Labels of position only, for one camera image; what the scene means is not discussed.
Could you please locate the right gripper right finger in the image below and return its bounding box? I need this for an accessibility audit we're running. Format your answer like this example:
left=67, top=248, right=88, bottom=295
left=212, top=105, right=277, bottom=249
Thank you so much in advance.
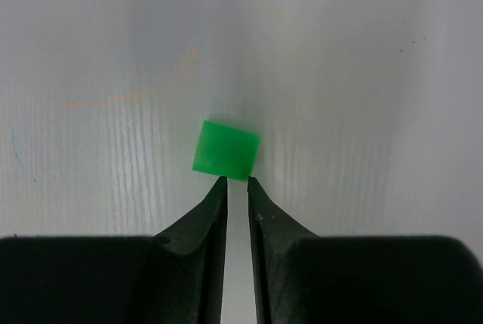
left=248, top=177, right=316, bottom=323

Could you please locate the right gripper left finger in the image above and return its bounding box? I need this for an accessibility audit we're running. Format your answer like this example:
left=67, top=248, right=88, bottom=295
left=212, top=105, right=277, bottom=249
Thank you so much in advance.
left=150, top=177, right=228, bottom=323

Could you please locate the bright green marker cap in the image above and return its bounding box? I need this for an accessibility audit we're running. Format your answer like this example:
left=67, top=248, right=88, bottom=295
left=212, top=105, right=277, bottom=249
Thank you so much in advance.
left=192, top=121, right=260, bottom=181

